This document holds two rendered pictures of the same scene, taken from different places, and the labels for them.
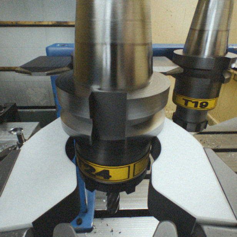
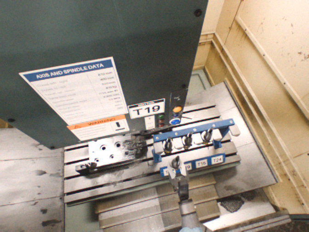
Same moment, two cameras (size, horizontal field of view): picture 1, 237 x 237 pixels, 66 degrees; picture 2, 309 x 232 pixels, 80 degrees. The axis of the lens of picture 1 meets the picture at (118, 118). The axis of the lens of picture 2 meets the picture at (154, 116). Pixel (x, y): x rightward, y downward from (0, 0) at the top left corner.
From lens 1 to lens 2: 0.93 m
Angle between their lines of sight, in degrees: 33
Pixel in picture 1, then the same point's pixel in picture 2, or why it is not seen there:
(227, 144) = (205, 116)
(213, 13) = (188, 141)
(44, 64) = (158, 150)
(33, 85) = not seen: hidden behind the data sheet
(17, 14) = not seen: hidden behind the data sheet
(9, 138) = (124, 139)
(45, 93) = not seen: hidden behind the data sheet
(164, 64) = (180, 144)
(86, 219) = (159, 159)
